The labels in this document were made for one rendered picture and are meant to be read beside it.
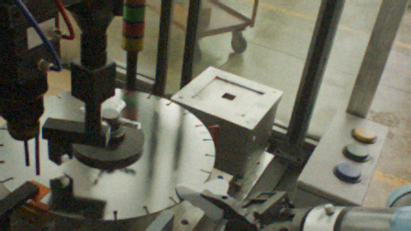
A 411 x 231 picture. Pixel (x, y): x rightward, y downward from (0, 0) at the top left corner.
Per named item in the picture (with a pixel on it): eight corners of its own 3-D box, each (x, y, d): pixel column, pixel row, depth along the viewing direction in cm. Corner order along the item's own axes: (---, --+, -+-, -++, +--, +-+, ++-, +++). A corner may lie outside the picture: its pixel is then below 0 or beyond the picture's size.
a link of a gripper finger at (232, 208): (204, 204, 68) (254, 242, 64) (195, 211, 67) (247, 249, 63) (209, 179, 66) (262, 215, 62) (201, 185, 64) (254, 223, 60)
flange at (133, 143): (62, 160, 72) (62, 147, 70) (80, 118, 81) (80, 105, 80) (140, 169, 72) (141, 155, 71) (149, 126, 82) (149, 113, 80)
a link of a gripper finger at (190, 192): (197, 173, 73) (247, 207, 69) (170, 191, 69) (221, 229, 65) (201, 157, 71) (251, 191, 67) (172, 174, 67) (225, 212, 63)
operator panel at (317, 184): (319, 164, 113) (338, 109, 105) (368, 182, 110) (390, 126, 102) (279, 242, 91) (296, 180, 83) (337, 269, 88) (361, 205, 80)
